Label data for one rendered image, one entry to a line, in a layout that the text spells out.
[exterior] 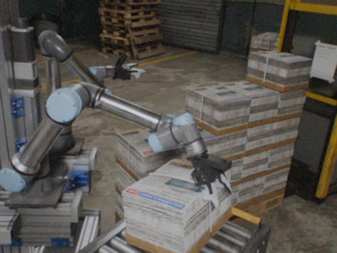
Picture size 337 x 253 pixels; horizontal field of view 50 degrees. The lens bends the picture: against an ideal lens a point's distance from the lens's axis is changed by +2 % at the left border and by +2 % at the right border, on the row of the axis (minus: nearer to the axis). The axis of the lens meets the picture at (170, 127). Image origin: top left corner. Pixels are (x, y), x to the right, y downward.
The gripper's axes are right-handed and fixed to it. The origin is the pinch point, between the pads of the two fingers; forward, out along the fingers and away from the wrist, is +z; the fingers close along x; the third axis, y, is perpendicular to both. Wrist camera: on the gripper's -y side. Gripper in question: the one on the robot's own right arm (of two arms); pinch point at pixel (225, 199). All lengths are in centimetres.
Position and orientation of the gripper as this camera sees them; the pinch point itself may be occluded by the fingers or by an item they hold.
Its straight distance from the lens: 137.5
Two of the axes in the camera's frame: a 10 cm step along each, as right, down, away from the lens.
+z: 4.3, 9.0, 0.4
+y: -7.0, 3.0, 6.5
